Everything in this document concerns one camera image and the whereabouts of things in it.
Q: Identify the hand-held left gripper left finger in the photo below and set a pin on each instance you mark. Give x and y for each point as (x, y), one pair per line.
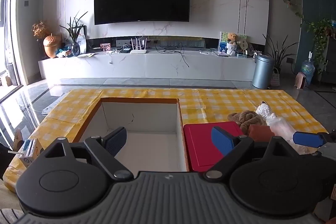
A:
(116, 140)

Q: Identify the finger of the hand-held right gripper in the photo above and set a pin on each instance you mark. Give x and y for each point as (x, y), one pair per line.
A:
(307, 139)

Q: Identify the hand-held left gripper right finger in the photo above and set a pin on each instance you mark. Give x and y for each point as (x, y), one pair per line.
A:
(222, 140)

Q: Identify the cardboard box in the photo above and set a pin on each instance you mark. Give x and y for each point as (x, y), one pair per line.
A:
(147, 140)

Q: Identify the brown fleece garment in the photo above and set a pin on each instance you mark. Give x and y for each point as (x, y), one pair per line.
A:
(245, 119)

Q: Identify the orange-brown cloth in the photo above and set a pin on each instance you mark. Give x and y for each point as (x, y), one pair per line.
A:
(261, 132)

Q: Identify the red box lid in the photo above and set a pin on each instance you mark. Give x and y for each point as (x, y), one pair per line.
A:
(199, 145)

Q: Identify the pink item in clear wrap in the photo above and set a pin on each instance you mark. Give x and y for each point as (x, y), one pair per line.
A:
(283, 128)

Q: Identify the yellow checkered tablecloth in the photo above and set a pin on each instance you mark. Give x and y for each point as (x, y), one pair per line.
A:
(223, 102)

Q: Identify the pink space heater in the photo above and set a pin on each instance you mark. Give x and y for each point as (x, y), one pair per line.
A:
(300, 81)

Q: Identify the blue water jug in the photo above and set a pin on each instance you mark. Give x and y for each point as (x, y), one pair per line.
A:
(307, 70)

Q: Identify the grey metal trash can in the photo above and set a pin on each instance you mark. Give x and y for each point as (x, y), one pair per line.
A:
(262, 73)

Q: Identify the white marble tv cabinet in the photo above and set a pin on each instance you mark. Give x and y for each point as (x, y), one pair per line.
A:
(147, 66)

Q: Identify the dark cabinet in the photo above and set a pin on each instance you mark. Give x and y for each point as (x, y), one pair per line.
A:
(330, 61)

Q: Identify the blue and white carton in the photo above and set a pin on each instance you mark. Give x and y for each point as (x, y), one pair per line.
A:
(30, 153)

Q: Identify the long-leaf potted plant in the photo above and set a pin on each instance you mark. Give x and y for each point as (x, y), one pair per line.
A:
(278, 56)

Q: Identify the small black box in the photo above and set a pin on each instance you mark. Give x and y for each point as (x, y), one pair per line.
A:
(125, 50)

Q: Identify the white router with antennas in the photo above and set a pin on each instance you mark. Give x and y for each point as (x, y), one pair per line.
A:
(139, 50)

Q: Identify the small photo card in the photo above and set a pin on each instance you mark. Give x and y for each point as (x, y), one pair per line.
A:
(105, 47)

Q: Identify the small brown teddy bear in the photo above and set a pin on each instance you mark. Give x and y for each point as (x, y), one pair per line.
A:
(232, 43)

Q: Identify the colourful standing calendar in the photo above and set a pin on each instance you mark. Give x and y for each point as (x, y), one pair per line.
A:
(224, 41)

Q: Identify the blue wrapped items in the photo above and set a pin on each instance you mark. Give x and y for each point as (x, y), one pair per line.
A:
(64, 53)

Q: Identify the white printed bag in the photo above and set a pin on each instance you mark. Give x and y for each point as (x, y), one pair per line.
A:
(82, 44)

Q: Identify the green pothos plant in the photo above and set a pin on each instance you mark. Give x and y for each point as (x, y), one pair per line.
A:
(319, 29)

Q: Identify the green plant in glass vase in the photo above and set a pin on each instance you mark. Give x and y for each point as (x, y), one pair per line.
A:
(74, 35)

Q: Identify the orange acorn-shaped vase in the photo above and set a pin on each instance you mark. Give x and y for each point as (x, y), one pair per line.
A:
(52, 47)

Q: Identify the dried flower bunch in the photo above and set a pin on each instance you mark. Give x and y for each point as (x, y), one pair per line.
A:
(40, 29)

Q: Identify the sliding glass door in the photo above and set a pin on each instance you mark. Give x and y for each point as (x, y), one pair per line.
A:
(8, 29)

